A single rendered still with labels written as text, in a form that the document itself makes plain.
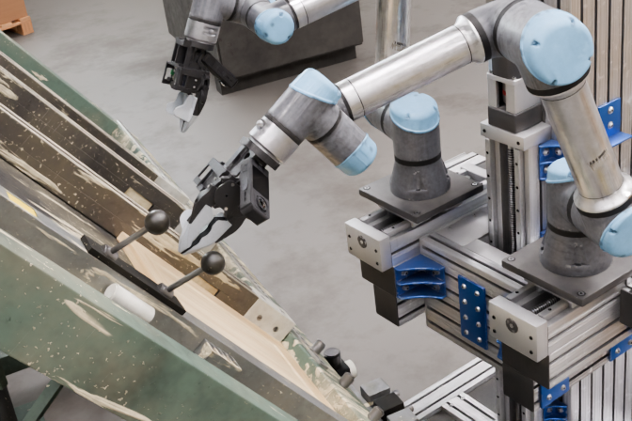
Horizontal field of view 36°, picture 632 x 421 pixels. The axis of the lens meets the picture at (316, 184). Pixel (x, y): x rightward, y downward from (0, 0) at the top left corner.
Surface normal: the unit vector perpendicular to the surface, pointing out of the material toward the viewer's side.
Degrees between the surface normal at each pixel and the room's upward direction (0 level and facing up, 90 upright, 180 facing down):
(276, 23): 90
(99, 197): 90
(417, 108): 7
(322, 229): 0
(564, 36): 85
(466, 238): 0
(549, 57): 83
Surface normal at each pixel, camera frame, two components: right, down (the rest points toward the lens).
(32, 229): 0.43, 0.37
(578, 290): -0.12, -0.88
